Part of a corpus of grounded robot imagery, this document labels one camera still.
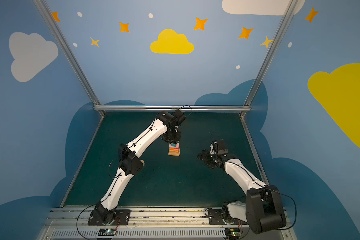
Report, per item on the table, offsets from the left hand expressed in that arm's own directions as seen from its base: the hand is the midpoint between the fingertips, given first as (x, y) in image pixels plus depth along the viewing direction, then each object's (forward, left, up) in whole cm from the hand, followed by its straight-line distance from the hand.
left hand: (176, 142), depth 89 cm
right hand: (-7, -15, -4) cm, 17 cm away
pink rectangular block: (0, 0, -5) cm, 5 cm away
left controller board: (-44, +32, -13) cm, 56 cm away
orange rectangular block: (0, +2, -9) cm, 9 cm away
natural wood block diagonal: (-1, 0, -12) cm, 12 cm away
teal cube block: (-1, +2, -1) cm, 3 cm away
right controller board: (-44, -28, -14) cm, 54 cm away
